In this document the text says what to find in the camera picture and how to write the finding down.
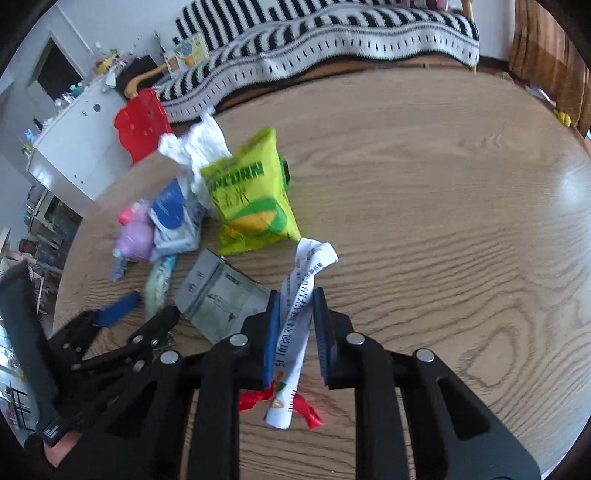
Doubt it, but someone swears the white printed paper strip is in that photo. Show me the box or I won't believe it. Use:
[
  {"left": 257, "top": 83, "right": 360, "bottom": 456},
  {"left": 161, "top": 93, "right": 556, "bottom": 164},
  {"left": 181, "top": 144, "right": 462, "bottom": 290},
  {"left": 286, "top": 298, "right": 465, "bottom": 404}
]
[{"left": 262, "top": 237, "right": 340, "bottom": 431}]

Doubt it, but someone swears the blue white tissue pack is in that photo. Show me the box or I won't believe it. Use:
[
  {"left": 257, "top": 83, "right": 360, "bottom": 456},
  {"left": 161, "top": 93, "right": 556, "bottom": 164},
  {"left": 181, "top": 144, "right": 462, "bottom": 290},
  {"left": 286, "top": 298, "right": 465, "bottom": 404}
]
[{"left": 149, "top": 175, "right": 206, "bottom": 262}]

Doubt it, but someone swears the person left hand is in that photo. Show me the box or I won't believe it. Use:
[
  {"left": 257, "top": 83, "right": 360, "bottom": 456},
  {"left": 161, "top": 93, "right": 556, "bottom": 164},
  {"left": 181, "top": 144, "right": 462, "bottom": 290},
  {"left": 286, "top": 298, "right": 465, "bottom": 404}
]
[{"left": 43, "top": 431, "right": 83, "bottom": 468}]

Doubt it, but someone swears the red candy wrapper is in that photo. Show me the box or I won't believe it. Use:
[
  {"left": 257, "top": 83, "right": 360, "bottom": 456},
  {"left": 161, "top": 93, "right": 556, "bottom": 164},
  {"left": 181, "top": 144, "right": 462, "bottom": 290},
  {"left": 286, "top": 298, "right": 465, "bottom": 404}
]
[{"left": 238, "top": 381, "right": 324, "bottom": 430}]

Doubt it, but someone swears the grey instruction leaflet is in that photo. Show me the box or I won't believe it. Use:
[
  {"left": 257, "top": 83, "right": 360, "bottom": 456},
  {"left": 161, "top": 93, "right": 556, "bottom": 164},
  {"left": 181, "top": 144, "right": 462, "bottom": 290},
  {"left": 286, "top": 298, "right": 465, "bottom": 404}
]
[{"left": 174, "top": 250, "right": 270, "bottom": 344}]

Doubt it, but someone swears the crumpled silver foil piece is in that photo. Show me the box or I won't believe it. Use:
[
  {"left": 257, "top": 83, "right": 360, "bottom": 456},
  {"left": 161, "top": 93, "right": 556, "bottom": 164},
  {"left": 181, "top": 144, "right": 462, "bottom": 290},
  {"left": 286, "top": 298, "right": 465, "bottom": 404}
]
[{"left": 110, "top": 248, "right": 134, "bottom": 282}]

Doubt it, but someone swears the dark green snack packet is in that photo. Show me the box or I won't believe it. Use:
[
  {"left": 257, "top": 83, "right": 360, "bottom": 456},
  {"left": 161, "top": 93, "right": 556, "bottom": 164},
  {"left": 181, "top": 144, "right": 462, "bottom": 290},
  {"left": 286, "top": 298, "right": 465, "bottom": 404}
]
[{"left": 143, "top": 255, "right": 177, "bottom": 321}]

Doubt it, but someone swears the pink purple toy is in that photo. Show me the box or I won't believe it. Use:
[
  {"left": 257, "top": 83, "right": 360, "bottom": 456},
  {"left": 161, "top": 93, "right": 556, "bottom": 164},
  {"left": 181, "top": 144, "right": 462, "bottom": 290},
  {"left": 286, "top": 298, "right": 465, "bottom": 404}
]
[{"left": 113, "top": 200, "right": 154, "bottom": 261}]

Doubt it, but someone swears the yellow popcorn snack bag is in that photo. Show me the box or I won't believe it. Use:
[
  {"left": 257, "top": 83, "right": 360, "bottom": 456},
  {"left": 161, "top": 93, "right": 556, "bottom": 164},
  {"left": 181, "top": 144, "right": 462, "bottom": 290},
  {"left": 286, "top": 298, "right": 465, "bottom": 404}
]
[{"left": 200, "top": 126, "right": 301, "bottom": 256}]

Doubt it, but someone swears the white cabinet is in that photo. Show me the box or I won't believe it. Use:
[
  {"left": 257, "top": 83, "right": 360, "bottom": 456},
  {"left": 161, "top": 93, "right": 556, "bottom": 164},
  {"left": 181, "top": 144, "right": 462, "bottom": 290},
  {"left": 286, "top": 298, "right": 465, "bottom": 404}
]
[{"left": 27, "top": 80, "right": 131, "bottom": 217}]

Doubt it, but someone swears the red plastic kids chair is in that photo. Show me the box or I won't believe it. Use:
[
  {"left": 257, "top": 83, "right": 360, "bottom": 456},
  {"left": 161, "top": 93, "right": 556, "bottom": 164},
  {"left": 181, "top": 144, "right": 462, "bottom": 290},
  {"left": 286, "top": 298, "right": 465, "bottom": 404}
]
[{"left": 113, "top": 88, "right": 173, "bottom": 165}]

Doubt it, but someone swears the white tissue paper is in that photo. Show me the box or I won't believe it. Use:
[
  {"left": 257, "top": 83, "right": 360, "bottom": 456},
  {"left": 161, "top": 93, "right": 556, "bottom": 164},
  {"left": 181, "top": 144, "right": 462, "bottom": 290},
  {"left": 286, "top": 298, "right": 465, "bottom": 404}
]
[{"left": 158, "top": 108, "right": 230, "bottom": 217}]

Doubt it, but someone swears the colourful picture book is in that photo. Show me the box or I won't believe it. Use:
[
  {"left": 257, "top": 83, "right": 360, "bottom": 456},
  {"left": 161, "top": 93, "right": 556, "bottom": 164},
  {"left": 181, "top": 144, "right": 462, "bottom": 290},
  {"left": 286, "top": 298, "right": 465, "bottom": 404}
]
[{"left": 163, "top": 32, "right": 209, "bottom": 77}]

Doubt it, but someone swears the black white striped sofa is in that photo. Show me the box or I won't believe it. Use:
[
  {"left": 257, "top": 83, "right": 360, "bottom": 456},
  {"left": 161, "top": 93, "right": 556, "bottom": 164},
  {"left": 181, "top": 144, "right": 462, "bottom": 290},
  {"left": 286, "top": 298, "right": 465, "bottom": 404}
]
[{"left": 154, "top": 1, "right": 480, "bottom": 123}]

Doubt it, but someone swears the yellow toy on floor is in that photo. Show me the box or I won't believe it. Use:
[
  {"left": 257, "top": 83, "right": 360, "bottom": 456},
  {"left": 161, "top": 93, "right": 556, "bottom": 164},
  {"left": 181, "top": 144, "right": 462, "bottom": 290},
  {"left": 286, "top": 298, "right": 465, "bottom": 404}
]
[{"left": 553, "top": 109, "right": 572, "bottom": 128}]

